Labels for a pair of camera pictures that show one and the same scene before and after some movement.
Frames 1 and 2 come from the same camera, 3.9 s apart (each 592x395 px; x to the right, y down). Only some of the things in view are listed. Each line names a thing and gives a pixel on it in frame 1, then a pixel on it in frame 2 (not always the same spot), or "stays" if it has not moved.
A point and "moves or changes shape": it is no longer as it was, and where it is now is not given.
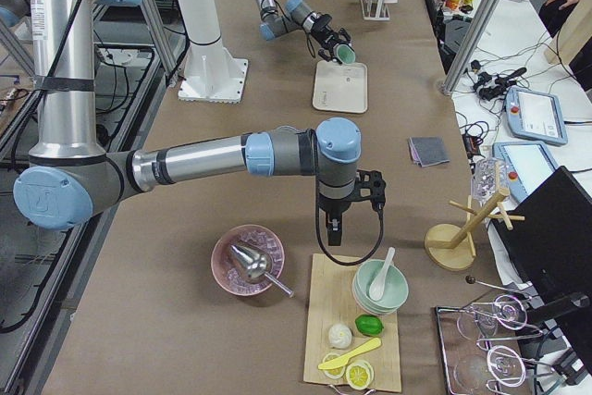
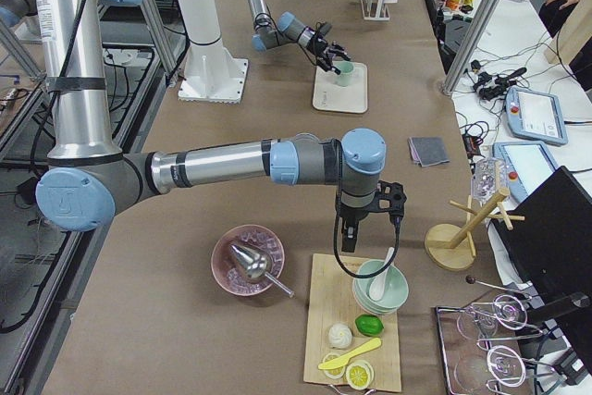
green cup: [346, 55] moves or changes shape
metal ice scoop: [255, 265] stays
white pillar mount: [211, 74] stays
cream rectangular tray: [340, 87] stays
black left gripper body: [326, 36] to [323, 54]
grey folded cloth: [428, 151] stays
